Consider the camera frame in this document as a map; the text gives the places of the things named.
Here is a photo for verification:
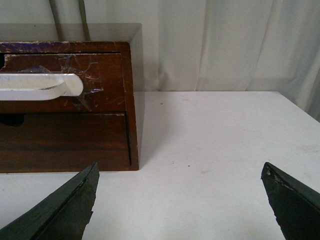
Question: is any white plastic drawer handle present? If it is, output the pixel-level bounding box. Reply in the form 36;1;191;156
0;73;84;101

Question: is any dark wooden drawer cabinet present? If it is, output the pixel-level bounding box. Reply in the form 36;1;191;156
0;23;143;171

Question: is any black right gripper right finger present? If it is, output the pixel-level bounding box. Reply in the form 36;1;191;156
261;162;320;240

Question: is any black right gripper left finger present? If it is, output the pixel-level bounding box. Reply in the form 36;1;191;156
0;162;100;240

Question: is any wooden drawer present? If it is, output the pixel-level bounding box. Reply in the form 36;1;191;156
0;53;126;114
0;112;131;173

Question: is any white curtain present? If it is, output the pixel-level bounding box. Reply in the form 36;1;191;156
0;0;320;119

